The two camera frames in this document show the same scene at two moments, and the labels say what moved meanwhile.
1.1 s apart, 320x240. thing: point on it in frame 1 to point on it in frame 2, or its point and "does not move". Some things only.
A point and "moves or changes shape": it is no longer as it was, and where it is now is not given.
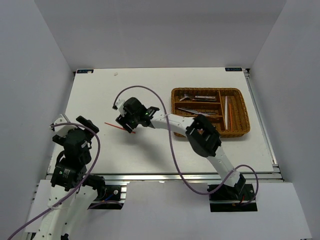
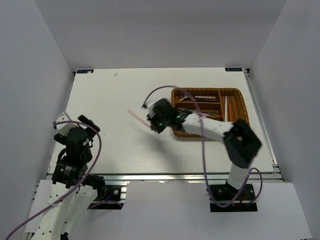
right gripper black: (123, 120) to (152, 117)
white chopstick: (226, 112) does not move
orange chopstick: (230, 109) does not move
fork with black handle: (199, 99) does not move
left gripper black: (88, 123) does not move
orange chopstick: (117, 126) moves or changes shape
